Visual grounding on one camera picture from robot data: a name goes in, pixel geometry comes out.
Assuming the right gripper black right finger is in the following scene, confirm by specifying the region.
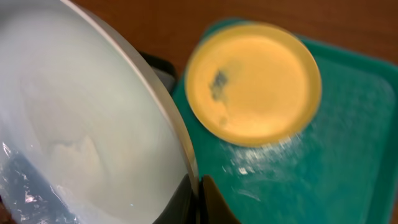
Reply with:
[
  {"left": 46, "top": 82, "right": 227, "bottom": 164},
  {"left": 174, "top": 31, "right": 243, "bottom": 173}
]
[{"left": 199, "top": 175, "right": 241, "bottom": 224}]

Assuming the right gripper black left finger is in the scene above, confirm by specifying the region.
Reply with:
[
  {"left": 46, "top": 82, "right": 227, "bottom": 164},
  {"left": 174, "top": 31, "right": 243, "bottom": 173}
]
[{"left": 154, "top": 174, "right": 197, "bottom": 224}]

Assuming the light blue plate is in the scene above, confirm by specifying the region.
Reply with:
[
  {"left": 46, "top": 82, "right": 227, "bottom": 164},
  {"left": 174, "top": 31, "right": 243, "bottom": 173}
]
[{"left": 1, "top": 1, "right": 199, "bottom": 223}]

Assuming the teal serving tray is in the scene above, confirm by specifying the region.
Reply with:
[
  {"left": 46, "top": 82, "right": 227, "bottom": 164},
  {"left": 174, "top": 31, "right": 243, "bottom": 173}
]
[{"left": 172, "top": 37, "right": 397, "bottom": 223}]

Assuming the black water tray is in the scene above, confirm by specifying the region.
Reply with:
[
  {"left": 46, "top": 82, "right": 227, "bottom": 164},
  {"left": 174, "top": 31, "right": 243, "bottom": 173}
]
[{"left": 139, "top": 51, "right": 178, "bottom": 94}]

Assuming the yellow plate with blue stain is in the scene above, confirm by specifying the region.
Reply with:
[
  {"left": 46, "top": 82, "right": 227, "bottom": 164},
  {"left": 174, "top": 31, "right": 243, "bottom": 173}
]
[{"left": 185, "top": 22, "right": 322, "bottom": 147}]

